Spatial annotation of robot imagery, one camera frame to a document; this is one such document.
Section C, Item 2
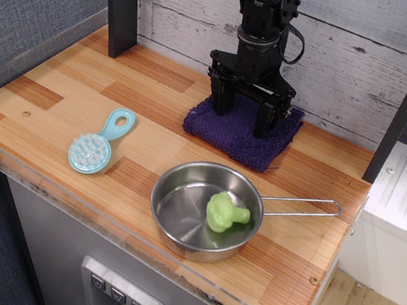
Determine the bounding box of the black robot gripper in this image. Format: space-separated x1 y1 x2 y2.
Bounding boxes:
208 27 302 138

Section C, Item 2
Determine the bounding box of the dark blue cloth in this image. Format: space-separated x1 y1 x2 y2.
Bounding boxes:
182 94 305 173

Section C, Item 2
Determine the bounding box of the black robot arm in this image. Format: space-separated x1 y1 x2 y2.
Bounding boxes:
208 0 305 138

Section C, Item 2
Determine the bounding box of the green toy broccoli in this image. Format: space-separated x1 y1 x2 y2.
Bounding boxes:
206 192 251 233

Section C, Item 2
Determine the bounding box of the stainless steel pan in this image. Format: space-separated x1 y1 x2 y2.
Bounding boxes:
142 153 347 283

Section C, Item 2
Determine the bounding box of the light blue scrub brush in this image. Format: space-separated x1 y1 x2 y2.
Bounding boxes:
67 108 136 175

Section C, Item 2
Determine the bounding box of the white ribbed appliance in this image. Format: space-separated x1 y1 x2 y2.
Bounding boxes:
338 143 407 305

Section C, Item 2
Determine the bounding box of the grey cabinet with dispenser panel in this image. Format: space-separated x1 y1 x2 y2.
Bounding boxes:
8 180 208 305

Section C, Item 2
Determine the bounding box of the dark left upright post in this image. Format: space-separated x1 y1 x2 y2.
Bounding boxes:
108 0 138 58

